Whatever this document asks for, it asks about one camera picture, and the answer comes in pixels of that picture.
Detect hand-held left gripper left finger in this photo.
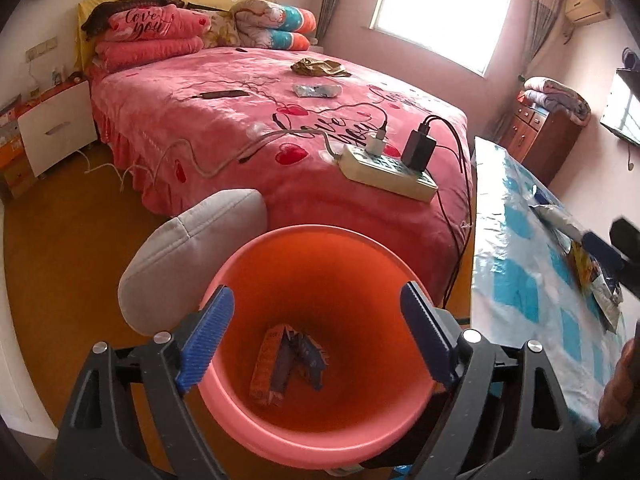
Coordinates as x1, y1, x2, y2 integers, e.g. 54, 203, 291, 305
52, 284, 236, 480

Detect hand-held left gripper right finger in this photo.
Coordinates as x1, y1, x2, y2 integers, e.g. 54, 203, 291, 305
399, 280, 588, 480

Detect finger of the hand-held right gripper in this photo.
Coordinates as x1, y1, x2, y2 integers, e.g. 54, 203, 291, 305
610, 217, 640, 282
581, 231, 627, 287

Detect yellow snack packet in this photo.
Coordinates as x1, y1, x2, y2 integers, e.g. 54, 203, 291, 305
567, 242, 601, 291

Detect grey white plastic wrapper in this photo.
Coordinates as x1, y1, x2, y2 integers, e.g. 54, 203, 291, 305
530, 195, 586, 241

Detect silver printed packet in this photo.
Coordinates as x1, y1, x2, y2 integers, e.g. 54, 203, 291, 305
592, 277, 623, 333

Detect orange snack packet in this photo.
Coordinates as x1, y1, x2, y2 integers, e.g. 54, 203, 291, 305
250, 324, 291, 406

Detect dark blue snack packet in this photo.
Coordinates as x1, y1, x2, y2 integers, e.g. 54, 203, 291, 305
272, 327, 332, 396

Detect orange plastic bucket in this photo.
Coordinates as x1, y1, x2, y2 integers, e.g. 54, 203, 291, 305
197, 225, 448, 470

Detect person's right hand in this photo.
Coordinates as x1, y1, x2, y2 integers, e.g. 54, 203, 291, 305
599, 335, 640, 428

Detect blue checked tablecloth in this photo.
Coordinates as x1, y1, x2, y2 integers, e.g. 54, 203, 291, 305
470, 136, 640, 456

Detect grey cushion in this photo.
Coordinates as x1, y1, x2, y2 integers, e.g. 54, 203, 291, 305
117, 188, 268, 336

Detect wooden cabinet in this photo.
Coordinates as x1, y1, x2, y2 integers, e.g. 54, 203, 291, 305
500, 90, 583, 186

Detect folded pastel blanket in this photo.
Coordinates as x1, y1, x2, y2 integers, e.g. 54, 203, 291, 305
522, 76, 592, 123

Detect white power strip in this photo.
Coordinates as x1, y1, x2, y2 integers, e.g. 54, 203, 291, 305
339, 144, 438, 203

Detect black charger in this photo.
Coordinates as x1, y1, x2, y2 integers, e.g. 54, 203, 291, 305
401, 129, 441, 171

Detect white charger plug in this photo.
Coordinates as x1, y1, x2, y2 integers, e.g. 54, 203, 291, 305
366, 125, 388, 156

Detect pink bed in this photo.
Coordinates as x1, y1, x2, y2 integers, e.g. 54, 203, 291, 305
87, 45, 473, 306

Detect grey curtain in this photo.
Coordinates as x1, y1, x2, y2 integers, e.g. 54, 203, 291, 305
317, 0, 356, 53
522, 0, 563, 78

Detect black remote on bed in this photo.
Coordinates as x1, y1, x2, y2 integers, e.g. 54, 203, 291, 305
199, 89, 251, 102

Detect air conditioner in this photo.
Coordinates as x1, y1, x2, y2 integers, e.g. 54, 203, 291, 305
564, 0, 613, 23

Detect blue white packet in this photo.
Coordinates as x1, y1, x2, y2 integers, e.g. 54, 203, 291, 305
292, 82, 343, 98

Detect orange cardboard boxes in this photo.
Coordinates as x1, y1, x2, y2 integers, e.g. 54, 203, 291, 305
0, 95, 38, 201

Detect white nightstand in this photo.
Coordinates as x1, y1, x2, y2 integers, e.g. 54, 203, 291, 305
17, 80, 98, 178

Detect olive cloth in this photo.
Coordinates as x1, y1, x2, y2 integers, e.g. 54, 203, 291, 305
291, 57, 353, 78

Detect window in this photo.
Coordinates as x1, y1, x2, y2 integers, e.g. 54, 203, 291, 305
370, 0, 516, 78

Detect pink love you pillows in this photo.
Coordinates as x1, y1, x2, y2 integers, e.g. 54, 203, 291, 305
94, 35, 205, 73

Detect floral pillow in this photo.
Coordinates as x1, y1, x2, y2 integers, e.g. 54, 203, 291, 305
202, 10, 241, 48

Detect pink lettered pillow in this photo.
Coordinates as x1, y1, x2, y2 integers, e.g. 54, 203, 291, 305
107, 4, 206, 41

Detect colourful rolled quilt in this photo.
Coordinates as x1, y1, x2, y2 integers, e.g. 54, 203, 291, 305
230, 0, 317, 52

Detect dark brown cloth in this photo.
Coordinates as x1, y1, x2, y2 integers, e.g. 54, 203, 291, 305
81, 0, 173, 36

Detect wall television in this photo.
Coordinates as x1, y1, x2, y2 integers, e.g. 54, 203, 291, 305
600, 67, 640, 146

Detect black charger cable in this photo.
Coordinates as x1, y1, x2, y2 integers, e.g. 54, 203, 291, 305
425, 115, 473, 306

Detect white power strip cable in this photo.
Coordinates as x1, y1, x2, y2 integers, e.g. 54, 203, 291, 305
85, 130, 348, 196

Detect grey charging cable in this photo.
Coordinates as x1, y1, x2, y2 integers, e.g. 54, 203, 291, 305
272, 102, 388, 133

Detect wall socket strip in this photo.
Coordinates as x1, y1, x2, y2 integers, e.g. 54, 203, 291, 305
26, 37, 60, 58

